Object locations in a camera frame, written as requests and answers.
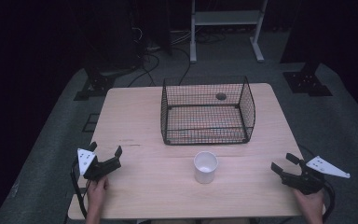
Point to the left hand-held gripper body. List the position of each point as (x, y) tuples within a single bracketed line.
[(96, 168)]

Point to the white metal stand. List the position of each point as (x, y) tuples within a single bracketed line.
[(227, 28)]

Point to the black stand base plate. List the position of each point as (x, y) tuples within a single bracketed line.
[(307, 81), (95, 84)]

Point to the person's right hand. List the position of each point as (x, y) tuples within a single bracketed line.
[(310, 203)]

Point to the white cup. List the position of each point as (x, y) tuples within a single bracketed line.
[(205, 167)]

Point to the person's left hand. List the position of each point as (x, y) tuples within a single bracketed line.
[(97, 193)]

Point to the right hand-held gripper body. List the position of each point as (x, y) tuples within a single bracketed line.
[(310, 179)]

